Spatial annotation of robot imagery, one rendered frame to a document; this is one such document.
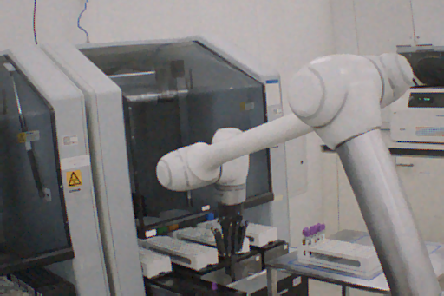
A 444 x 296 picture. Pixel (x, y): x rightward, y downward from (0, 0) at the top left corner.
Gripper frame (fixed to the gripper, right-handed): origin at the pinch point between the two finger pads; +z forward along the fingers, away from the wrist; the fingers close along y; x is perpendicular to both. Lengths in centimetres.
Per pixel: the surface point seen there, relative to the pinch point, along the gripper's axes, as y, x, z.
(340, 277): -23.1, 25.0, 3.5
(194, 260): -0.5, -19.5, 5.1
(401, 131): -215, -85, -8
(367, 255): -29.7, 29.7, -3.2
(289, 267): -20.6, 4.8, 5.3
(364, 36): -237, -136, -70
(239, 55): -43, -48, -60
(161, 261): 9.3, -24.5, 4.8
